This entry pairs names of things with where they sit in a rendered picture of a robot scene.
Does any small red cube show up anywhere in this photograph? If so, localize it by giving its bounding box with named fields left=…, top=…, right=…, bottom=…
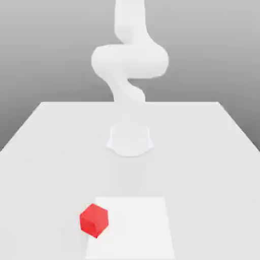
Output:
left=79, top=203, right=109, bottom=239

